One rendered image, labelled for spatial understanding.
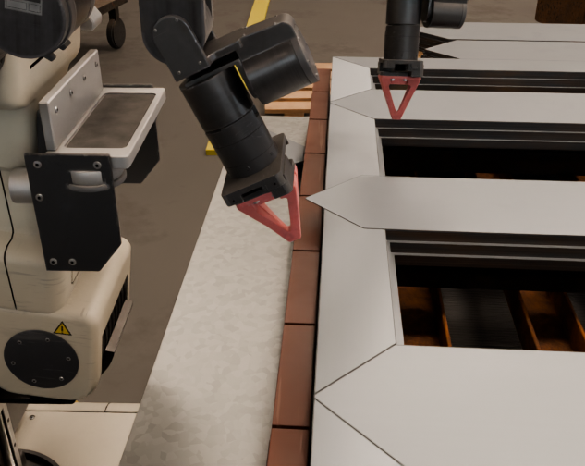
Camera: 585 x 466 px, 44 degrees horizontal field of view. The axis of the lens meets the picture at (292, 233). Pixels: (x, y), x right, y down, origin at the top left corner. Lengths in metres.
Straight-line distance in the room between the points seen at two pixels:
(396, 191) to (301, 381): 0.43
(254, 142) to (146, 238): 2.11
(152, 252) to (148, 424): 1.73
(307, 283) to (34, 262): 0.36
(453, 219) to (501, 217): 0.07
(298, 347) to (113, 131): 0.36
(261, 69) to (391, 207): 0.49
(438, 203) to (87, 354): 0.56
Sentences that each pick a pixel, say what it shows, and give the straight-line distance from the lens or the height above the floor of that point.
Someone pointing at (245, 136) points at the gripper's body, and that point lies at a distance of 0.71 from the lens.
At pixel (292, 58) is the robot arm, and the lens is 0.68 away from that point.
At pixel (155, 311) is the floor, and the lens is 2.40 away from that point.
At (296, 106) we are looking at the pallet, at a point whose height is 0.11.
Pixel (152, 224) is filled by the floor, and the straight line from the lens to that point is 2.90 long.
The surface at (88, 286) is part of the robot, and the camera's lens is 1.08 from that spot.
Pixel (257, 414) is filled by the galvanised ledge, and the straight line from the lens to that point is 1.02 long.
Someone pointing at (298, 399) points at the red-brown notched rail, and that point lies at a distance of 0.82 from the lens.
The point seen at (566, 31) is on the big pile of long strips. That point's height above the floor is 0.85.
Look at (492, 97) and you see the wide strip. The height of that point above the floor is 0.87.
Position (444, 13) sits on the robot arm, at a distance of 1.26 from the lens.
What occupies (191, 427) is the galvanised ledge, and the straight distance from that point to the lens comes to 1.01.
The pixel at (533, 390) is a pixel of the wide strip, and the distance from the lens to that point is 0.81.
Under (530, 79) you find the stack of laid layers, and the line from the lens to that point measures 1.84.
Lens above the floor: 1.38
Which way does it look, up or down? 30 degrees down
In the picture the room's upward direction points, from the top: straight up
